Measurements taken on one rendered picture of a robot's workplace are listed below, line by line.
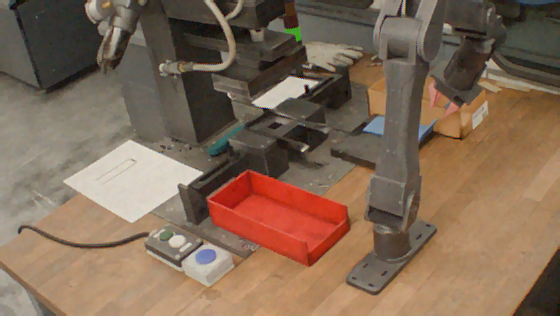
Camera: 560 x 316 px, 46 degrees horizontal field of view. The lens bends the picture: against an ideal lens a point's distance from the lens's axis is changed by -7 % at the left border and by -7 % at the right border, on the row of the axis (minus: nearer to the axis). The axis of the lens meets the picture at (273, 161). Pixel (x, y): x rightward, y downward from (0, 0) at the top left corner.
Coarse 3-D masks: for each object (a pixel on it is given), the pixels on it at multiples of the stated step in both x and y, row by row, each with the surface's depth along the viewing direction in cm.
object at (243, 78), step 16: (192, 32) 152; (208, 32) 152; (224, 32) 150; (240, 32) 146; (272, 32) 142; (208, 48) 147; (224, 48) 143; (240, 48) 140; (256, 48) 136; (272, 48) 135; (288, 48) 138; (304, 48) 143; (240, 64) 141; (256, 64) 137; (272, 64) 138; (288, 64) 141; (224, 80) 138; (240, 80) 134; (256, 80) 135; (272, 80) 139; (240, 96) 137
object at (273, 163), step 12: (312, 120) 151; (324, 120) 155; (300, 132) 149; (276, 144) 145; (312, 144) 154; (252, 156) 145; (264, 156) 143; (276, 156) 145; (252, 168) 148; (264, 168) 145; (276, 168) 146; (288, 168) 149
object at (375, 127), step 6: (378, 120) 156; (372, 126) 154; (378, 126) 154; (420, 126) 151; (426, 126) 150; (432, 126) 148; (372, 132) 152; (378, 132) 151; (420, 132) 149; (426, 132) 146; (420, 138) 144
